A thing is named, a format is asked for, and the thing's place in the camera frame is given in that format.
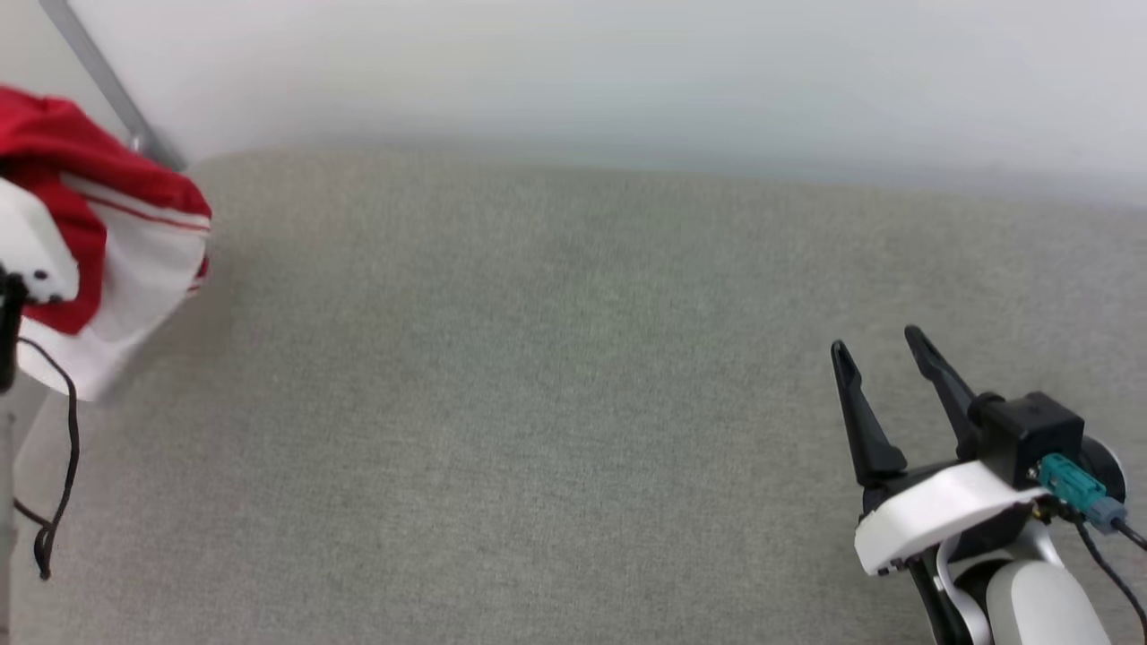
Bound red and white garment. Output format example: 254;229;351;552
0;86;213;402

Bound grey metal bar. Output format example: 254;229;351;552
39;0;189;173

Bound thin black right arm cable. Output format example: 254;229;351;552
1072;518;1147;639

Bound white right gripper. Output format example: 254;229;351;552
830;325;1051;577

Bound teal right camera connector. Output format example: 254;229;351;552
1037;453;1127;535

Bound grey fabric sofa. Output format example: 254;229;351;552
0;148;1147;645

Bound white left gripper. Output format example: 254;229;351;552
0;177;80;306

